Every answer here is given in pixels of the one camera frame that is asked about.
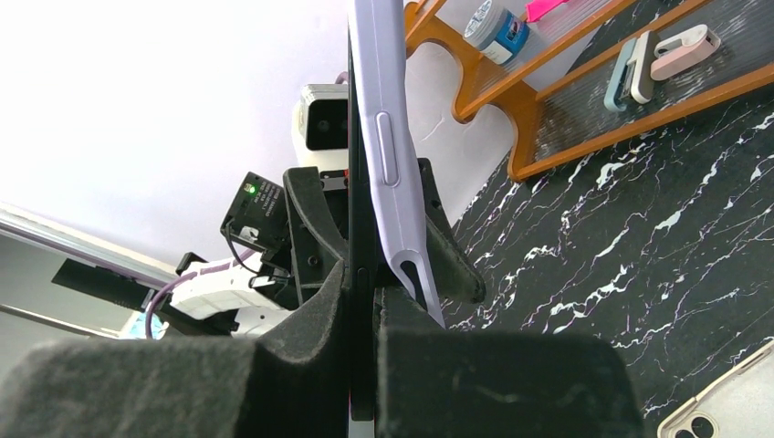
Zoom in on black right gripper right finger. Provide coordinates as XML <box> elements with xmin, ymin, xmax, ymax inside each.
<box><xmin>376</xmin><ymin>287</ymin><xmax>646</xmax><ymax>437</ymax></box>

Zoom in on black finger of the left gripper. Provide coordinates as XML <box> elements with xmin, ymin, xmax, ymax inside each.
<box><xmin>418</xmin><ymin>158</ymin><xmax>486</xmax><ymax>304</ymax></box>
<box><xmin>283</xmin><ymin>166</ymin><xmax>351</xmax><ymax>305</ymax></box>

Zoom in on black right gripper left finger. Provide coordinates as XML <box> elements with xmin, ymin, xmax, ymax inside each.
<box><xmin>1</xmin><ymin>263</ymin><xmax>349</xmax><ymax>437</ymax></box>

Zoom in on lavender silicone phone case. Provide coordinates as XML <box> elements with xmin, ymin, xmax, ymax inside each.
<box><xmin>347</xmin><ymin>1</ymin><xmax>445</xmax><ymax>326</ymax></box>

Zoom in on clear beige phone case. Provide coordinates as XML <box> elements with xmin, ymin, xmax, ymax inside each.
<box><xmin>656</xmin><ymin>342</ymin><xmax>773</xmax><ymax>438</ymax></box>

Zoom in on phone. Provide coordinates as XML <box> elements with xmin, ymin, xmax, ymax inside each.
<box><xmin>348</xmin><ymin>36</ymin><xmax>376</xmax><ymax>426</ymax></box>

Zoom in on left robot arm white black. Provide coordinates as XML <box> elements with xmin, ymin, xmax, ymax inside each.
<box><xmin>52</xmin><ymin>158</ymin><xmax>486</xmax><ymax>338</ymax></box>

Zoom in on orange wooden shelf rack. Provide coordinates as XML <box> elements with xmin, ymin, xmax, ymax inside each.
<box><xmin>404</xmin><ymin>1</ymin><xmax>773</xmax><ymax>181</ymax></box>

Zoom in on white jar patterned lid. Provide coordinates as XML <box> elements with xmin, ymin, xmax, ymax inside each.
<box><xmin>463</xmin><ymin>0</ymin><xmax>530</xmax><ymax>66</ymax></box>

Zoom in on neon pink flat strip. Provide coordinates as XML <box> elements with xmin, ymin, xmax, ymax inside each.
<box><xmin>526</xmin><ymin>0</ymin><xmax>568</xmax><ymax>23</ymax></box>

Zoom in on pink mini stapler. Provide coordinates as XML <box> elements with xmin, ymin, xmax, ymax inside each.
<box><xmin>651</xmin><ymin>24</ymin><xmax>722</xmax><ymax>81</ymax></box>

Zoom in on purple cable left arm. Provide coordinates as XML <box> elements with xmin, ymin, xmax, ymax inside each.
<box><xmin>143</xmin><ymin>247</ymin><xmax>258</xmax><ymax>341</ymax></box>

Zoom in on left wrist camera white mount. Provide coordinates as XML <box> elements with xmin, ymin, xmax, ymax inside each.
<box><xmin>291</xmin><ymin>82</ymin><xmax>349</xmax><ymax>172</ymax></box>

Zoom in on aluminium rail frame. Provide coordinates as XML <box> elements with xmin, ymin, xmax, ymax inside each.
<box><xmin>1</xmin><ymin>203</ymin><xmax>175</xmax><ymax>339</ymax></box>

